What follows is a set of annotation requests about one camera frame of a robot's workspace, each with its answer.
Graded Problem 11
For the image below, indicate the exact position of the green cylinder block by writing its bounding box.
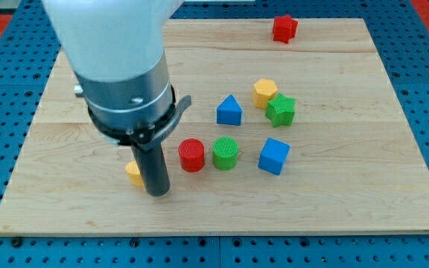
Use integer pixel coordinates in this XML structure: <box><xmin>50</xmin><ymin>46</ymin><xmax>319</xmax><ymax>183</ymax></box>
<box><xmin>212</xmin><ymin>136</ymin><xmax>239</xmax><ymax>170</ymax></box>

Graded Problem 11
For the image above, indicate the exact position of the green star block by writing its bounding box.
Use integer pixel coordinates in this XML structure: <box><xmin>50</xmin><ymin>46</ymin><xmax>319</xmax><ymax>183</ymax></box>
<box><xmin>265</xmin><ymin>93</ymin><xmax>296</xmax><ymax>127</ymax></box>

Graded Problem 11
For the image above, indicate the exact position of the red star block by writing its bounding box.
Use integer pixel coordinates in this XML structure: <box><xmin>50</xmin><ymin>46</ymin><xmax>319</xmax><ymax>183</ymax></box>
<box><xmin>272</xmin><ymin>14</ymin><xmax>299</xmax><ymax>44</ymax></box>

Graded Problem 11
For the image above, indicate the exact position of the yellow hexagon block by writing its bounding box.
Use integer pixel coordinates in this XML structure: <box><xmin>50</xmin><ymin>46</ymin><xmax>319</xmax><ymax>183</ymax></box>
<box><xmin>252</xmin><ymin>79</ymin><xmax>278</xmax><ymax>109</ymax></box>

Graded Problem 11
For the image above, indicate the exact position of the blue cube block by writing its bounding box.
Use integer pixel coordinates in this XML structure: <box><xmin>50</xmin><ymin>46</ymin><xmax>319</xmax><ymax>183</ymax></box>
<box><xmin>258</xmin><ymin>138</ymin><xmax>290</xmax><ymax>175</ymax></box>

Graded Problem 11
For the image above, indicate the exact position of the black clamp ring mount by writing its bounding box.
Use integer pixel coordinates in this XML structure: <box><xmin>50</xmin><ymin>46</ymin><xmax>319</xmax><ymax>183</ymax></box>
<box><xmin>88</xmin><ymin>95</ymin><xmax>192</xmax><ymax>151</ymax></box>

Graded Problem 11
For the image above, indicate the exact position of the blue triangle block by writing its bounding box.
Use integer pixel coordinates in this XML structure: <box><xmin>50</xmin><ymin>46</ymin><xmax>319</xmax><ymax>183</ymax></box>
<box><xmin>216</xmin><ymin>95</ymin><xmax>243</xmax><ymax>126</ymax></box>

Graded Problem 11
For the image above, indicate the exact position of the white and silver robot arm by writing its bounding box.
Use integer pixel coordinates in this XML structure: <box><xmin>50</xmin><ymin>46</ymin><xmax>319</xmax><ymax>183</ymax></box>
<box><xmin>42</xmin><ymin>0</ymin><xmax>191</xmax><ymax>197</ymax></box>

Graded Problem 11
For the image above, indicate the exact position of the wooden board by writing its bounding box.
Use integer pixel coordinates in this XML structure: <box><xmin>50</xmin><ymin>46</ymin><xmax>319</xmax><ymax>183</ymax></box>
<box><xmin>0</xmin><ymin>19</ymin><xmax>429</xmax><ymax>237</ymax></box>

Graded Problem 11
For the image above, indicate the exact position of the red cylinder block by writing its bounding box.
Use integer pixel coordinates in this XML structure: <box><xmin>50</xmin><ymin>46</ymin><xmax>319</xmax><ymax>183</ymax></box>
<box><xmin>178</xmin><ymin>138</ymin><xmax>205</xmax><ymax>172</ymax></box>

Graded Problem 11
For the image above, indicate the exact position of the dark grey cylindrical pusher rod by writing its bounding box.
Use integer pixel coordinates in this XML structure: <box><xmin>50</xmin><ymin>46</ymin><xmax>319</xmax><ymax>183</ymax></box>
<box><xmin>131</xmin><ymin>142</ymin><xmax>171</xmax><ymax>197</ymax></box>

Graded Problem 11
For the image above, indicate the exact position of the yellow heart block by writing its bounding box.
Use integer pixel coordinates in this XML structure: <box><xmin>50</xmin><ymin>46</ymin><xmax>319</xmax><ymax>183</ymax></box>
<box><xmin>125</xmin><ymin>161</ymin><xmax>144</xmax><ymax>187</ymax></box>

